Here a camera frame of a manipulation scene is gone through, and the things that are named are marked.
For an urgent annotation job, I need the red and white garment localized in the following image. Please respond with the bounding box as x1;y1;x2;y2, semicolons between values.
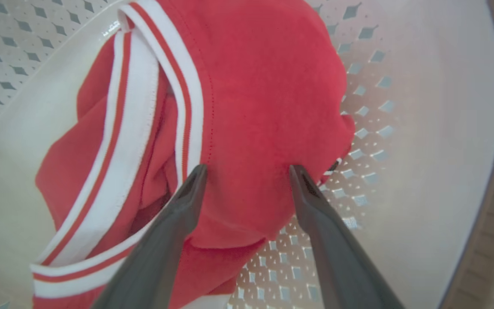
30;0;356;309

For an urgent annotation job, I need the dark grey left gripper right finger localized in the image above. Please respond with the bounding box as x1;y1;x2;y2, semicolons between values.
289;164;407;309

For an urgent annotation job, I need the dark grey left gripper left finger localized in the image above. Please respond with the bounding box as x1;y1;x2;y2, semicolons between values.
90;164;208;309

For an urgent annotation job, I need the cream plastic laundry basket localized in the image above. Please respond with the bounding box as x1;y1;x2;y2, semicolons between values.
0;0;494;309

